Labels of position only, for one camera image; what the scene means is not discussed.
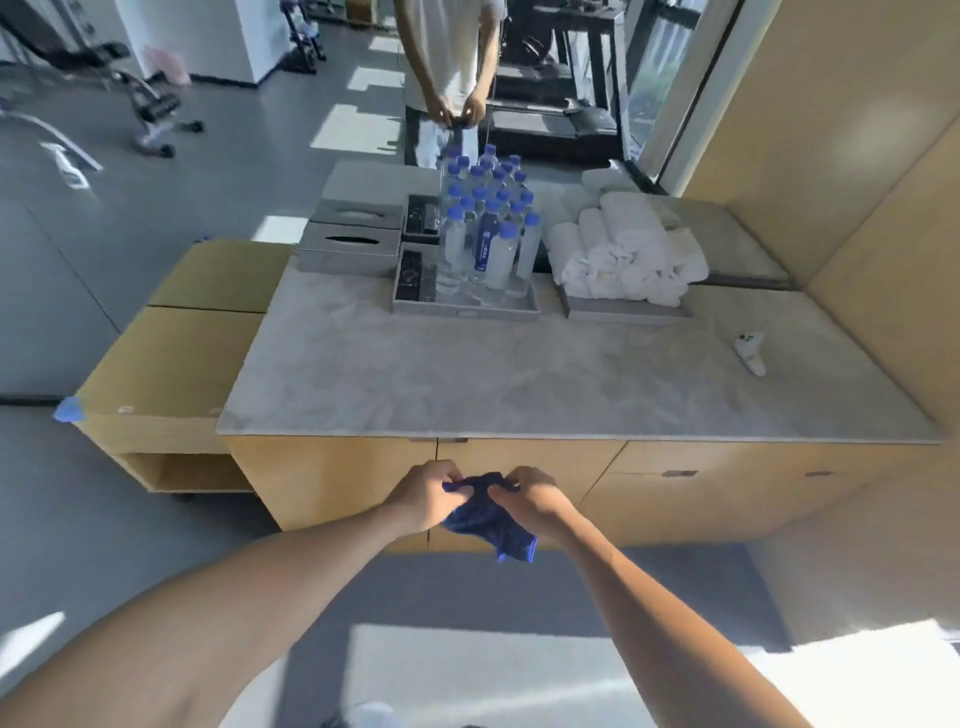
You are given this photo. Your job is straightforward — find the person's right forearm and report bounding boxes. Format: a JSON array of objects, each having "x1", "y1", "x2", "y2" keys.
[{"x1": 558, "y1": 524, "x2": 815, "y2": 728}]

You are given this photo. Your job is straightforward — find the low wooden side cabinet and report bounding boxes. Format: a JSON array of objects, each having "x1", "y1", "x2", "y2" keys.
[{"x1": 74, "y1": 239, "x2": 298, "y2": 496}]

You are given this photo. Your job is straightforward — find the blue microfibre cloth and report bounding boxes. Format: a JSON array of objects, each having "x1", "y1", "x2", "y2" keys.
[{"x1": 440, "y1": 472, "x2": 541, "y2": 565}]

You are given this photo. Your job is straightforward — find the grey tissue box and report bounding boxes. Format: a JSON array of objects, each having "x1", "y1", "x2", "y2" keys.
[
  {"x1": 297, "y1": 227, "x2": 403, "y2": 277},
  {"x1": 309, "y1": 198, "x2": 409, "y2": 229}
]

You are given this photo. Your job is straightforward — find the person's right hand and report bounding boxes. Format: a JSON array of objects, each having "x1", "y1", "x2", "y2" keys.
[{"x1": 487, "y1": 466, "x2": 583, "y2": 549}]

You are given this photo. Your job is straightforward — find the person's left hand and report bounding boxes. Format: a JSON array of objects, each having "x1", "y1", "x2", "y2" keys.
[{"x1": 382, "y1": 459, "x2": 466, "y2": 538}]

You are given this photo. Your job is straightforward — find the black treadmill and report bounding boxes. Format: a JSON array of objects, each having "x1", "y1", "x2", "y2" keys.
[{"x1": 487, "y1": 0, "x2": 628, "y2": 163}]

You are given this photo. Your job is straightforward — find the person's left forearm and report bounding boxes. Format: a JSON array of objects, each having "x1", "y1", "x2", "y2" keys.
[{"x1": 0, "y1": 509, "x2": 421, "y2": 728}]

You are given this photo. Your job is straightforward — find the small white controller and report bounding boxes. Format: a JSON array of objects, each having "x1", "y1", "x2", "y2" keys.
[{"x1": 734, "y1": 329, "x2": 768, "y2": 379}]

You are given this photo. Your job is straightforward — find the wooden cabinet with marble top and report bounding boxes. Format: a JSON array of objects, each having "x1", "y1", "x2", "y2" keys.
[{"x1": 217, "y1": 157, "x2": 945, "y2": 556}]

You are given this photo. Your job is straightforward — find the grey bottle tray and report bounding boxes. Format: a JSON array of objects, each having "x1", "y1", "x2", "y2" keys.
[{"x1": 391, "y1": 247, "x2": 543, "y2": 322}]

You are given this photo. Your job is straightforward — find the pile of white rolled towels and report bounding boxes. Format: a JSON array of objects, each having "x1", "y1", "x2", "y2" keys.
[{"x1": 541, "y1": 168, "x2": 712, "y2": 307}]

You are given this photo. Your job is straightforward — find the cluster of water bottles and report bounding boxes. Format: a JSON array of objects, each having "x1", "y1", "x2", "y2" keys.
[{"x1": 437, "y1": 143, "x2": 543, "y2": 295}]

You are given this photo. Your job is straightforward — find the black wheeled exercise machine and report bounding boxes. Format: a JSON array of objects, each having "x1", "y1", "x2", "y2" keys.
[{"x1": 0, "y1": 14, "x2": 205, "y2": 159}]

